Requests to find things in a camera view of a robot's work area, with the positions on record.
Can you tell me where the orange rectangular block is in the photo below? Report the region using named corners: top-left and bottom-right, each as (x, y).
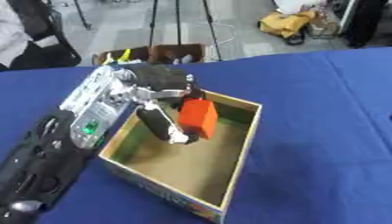
top-left (176, 98), bottom-right (221, 140)

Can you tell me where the black tripod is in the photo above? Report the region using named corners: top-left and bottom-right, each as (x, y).
top-left (147, 0), bottom-right (226, 62)

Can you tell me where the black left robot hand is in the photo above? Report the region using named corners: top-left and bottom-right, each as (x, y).
top-left (121, 62), bottom-right (207, 145)

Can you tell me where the yellow bag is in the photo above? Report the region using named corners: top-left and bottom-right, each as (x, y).
top-left (257, 10), bottom-right (319, 46)

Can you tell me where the tan cardboard box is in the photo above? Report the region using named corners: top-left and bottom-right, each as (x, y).
top-left (96, 89), bottom-right (265, 224)

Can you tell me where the person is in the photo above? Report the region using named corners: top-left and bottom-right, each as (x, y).
top-left (0, 0), bottom-right (83, 72)

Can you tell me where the brown cardboard box with items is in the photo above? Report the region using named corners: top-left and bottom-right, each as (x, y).
top-left (92, 43), bottom-right (207, 67)

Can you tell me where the black tripod leg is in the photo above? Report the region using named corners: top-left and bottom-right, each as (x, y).
top-left (70, 0), bottom-right (95, 31)

